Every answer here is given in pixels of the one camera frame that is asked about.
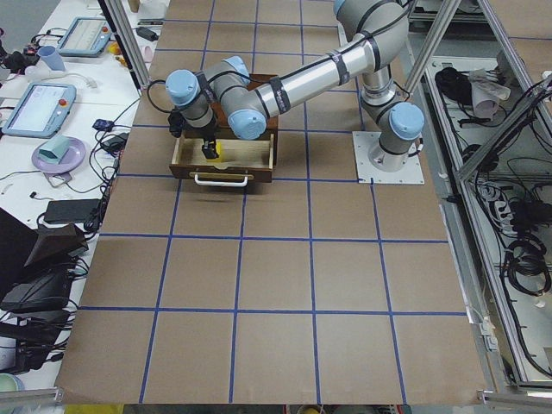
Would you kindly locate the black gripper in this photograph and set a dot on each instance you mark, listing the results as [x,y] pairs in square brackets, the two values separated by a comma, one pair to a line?
[208,131]

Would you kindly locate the light wooden drawer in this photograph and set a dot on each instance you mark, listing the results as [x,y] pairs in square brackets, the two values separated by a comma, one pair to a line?
[239,162]

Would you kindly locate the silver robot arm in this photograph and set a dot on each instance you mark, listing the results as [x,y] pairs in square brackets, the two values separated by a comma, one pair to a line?
[375,30]

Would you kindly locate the dark wooden drawer cabinet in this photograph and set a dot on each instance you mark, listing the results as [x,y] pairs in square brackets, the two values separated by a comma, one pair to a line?
[239,105]

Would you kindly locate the purple plate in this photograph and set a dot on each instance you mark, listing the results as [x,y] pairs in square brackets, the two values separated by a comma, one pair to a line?
[72,159]

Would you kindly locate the black power adapter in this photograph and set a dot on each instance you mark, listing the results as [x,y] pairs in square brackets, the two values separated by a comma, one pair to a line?
[70,211]

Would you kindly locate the teal box on plate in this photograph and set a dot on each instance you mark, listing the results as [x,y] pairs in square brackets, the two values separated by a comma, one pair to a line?
[54,149]

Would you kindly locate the far teach pendant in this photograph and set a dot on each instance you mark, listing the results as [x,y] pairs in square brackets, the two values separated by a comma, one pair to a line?
[86,37]

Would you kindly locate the teach pendant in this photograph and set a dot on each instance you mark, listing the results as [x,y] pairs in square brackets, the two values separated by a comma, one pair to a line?
[41,111]
[86,37]

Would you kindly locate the near teach pendant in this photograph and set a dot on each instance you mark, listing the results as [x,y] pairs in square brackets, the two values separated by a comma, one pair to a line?
[41,111]

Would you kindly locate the light blue cup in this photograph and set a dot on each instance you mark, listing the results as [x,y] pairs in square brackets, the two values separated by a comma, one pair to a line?
[52,58]

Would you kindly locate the aluminium frame post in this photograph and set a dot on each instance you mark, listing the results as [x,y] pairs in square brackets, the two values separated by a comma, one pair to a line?
[118,21]

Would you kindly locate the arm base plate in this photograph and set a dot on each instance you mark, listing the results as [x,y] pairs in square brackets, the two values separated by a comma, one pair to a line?
[375,166]

